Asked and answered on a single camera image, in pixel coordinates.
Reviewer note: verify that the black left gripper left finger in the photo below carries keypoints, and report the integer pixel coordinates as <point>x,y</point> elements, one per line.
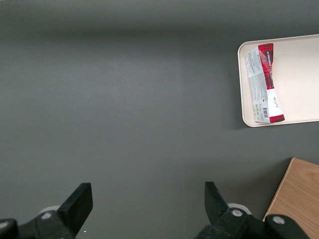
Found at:
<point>74,211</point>

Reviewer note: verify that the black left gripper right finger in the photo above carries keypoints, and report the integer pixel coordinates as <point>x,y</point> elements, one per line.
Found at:
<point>219,216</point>

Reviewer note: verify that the wooden drawer cabinet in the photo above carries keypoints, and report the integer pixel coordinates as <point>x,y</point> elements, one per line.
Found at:
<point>299,194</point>

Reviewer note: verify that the red cookie box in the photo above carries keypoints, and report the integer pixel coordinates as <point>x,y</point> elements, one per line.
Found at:
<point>266,74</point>

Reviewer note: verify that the beige rectangular tray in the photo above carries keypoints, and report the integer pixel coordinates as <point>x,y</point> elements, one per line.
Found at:
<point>299,74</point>

